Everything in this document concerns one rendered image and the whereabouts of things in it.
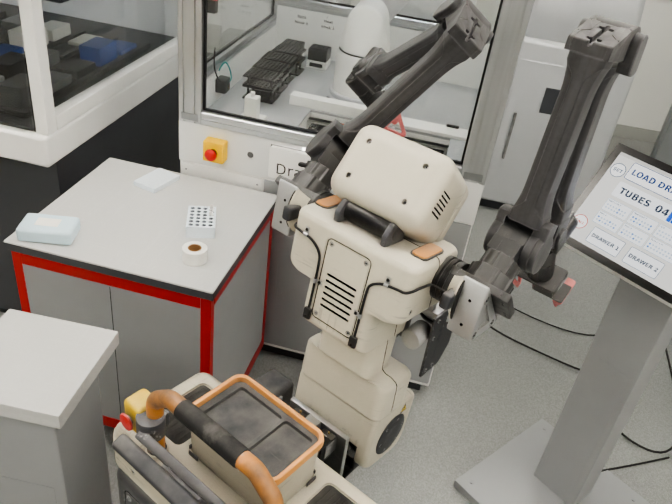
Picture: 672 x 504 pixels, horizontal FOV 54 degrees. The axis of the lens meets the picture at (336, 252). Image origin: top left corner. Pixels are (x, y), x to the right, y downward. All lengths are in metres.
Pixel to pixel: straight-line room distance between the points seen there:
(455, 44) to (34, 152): 1.45
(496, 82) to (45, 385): 1.41
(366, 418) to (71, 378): 0.65
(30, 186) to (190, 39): 0.77
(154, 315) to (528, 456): 1.40
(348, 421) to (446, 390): 1.29
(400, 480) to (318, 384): 0.97
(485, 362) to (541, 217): 1.75
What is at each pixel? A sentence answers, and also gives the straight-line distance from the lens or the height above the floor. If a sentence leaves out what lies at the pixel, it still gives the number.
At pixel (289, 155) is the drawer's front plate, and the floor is 0.91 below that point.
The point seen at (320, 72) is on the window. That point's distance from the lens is 2.10.
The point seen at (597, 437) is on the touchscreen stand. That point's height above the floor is 0.36.
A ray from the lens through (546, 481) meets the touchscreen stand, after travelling 2.49.
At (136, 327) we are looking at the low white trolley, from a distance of 2.02.
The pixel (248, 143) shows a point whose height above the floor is 0.91.
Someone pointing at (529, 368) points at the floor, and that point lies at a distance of 2.97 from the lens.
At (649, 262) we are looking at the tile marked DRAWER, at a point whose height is 1.01.
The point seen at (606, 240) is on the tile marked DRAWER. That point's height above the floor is 1.01.
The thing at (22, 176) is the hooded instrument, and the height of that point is 0.70.
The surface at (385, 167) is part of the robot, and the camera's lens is 1.19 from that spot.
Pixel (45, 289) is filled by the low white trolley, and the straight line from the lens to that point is 2.11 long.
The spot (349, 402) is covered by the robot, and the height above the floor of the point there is 0.82.
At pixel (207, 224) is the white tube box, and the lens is 2.01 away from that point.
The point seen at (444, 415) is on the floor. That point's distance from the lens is 2.64.
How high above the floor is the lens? 1.87
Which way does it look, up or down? 34 degrees down
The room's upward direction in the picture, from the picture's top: 8 degrees clockwise
